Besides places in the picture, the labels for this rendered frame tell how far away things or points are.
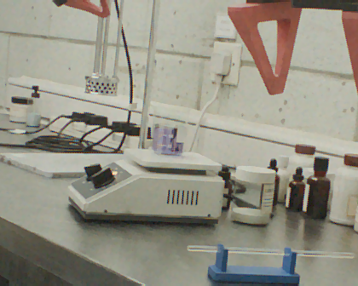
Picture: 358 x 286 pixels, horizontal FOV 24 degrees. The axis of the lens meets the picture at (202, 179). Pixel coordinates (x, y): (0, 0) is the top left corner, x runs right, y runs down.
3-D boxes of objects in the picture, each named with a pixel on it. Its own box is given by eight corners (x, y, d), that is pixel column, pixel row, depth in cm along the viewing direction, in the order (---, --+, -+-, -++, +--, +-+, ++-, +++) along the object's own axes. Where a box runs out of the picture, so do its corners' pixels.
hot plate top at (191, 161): (142, 167, 116) (143, 160, 116) (121, 153, 127) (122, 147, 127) (223, 171, 120) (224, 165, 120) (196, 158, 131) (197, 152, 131)
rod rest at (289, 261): (215, 282, 92) (218, 249, 92) (206, 272, 95) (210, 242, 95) (300, 284, 95) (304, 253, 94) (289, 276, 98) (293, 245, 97)
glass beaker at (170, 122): (189, 158, 126) (195, 105, 125) (179, 163, 121) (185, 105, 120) (151, 153, 127) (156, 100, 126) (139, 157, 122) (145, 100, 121)
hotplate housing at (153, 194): (83, 221, 114) (88, 163, 113) (66, 202, 126) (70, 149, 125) (235, 227, 122) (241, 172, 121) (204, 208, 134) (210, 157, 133)
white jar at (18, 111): (17, 119, 232) (19, 96, 231) (36, 122, 230) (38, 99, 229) (4, 120, 226) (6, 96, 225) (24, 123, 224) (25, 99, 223)
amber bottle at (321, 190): (330, 217, 138) (338, 158, 136) (319, 220, 135) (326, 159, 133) (309, 213, 140) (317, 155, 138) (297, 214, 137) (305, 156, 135)
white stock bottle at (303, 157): (311, 199, 154) (318, 145, 152) (316, 204, 148) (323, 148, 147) (280, 196, 154) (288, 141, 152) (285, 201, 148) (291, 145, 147)
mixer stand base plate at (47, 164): (47, 177, 146) (48, 171, 146) (-6, 157, 161) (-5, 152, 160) (182, 174, 165) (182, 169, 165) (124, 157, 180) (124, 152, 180)
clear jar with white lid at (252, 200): (225, 221, 125) (231, 168, 124) (235, 214, 131) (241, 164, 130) (264, 228, 123) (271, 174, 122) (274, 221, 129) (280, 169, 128)
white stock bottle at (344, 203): (322, 220, 134) (331, 152, 133) (338, 217, 139) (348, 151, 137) (356, 228, 131) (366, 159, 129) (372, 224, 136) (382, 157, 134)
